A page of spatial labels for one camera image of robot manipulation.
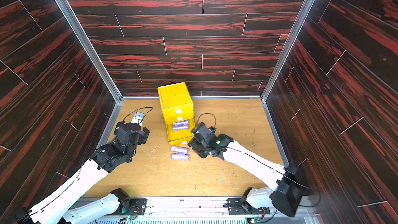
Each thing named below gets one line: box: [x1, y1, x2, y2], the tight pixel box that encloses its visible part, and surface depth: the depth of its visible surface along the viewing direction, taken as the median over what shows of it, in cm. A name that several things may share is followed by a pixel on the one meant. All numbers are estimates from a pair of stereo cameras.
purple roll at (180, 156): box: [171, 153, 190, 161], surface depth 90 cm
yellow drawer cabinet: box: [157, 81, 196, 146], surface depth 95 cm
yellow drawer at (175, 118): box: [163, 112, 195, 125], surface depth 95 cm
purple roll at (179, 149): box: [171, 145, 190, 155], surface depth 93 cm
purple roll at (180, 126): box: [172, 122, 190, 131], surface depth 103 cm
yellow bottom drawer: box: [165, 117, 196, 148], surface depth 101 cm
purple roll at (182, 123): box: [173, 119, 190, 128], surface depth 103 cm
